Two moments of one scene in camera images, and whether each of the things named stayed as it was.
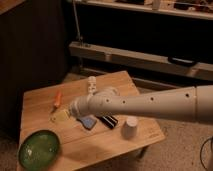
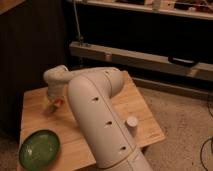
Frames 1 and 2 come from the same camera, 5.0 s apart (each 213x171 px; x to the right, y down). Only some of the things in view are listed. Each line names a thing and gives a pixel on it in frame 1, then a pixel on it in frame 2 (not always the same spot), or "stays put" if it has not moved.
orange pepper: [58, 98] stays put
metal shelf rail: [137, 59] stays put
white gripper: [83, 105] → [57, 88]
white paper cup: [130, 128] stays put
